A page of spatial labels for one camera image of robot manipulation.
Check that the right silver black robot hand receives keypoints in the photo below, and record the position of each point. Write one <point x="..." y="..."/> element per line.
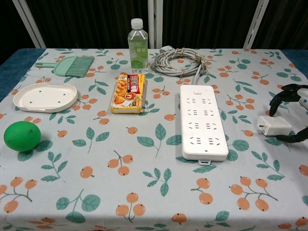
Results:
<point x="288" y="93"/>

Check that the white power adapter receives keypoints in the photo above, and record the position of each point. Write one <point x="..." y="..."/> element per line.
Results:
<point x="274" y="125"/>

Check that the white power strip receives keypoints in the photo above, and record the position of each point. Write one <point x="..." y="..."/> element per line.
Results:
<point x="203" y="125"/>

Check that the clear green-label drink bottle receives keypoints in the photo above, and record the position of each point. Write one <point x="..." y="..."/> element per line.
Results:
<point x="138" y="53"/>

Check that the yellow snack package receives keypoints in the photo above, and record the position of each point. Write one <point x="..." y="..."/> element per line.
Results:
<point x="128" y="93"/>

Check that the fruit-print tablecloth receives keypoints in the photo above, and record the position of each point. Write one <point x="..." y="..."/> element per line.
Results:
<point x="144" y="180"/>

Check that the black curtain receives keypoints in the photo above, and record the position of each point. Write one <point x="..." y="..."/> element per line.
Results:
<point x="96" y="24"/>

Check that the green hand brush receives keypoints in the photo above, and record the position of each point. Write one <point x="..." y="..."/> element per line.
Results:
<point x="69" y="66"/>

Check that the white oval plastic tray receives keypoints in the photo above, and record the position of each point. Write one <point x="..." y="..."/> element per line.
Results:
<point x="45" y="97"/>

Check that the green ball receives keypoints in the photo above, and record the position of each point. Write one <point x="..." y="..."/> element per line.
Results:
<point x="21" y="136"/>

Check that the white frame pole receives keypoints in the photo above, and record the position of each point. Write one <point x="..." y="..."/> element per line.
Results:
<point x="31" y="24"/>
<point x="256" y="24"/>
<point x="155" y="24"/>

